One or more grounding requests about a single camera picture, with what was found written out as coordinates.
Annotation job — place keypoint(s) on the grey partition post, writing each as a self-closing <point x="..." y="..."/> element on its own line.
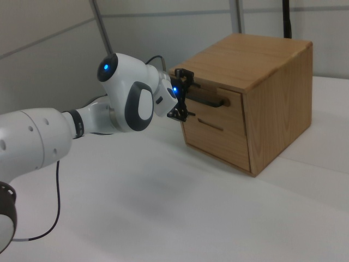
<point x="102" y="24"/>
<point x="239" y="16"/>

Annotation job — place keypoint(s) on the light wooden drawer cabinet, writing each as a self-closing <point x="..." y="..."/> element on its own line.
<point x="280" y="109"/>

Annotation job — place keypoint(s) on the black vertical pole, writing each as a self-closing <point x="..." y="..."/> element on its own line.
<point x="286" y="19"/>

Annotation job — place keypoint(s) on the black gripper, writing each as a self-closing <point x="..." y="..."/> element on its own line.
<point x="182" y="95"/>

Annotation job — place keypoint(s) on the wooden drawer with slot grip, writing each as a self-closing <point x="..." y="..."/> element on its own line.
<point x="218" y="147"/>

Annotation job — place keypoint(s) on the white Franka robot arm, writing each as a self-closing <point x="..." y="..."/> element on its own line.
<point x="32" y="136"/>

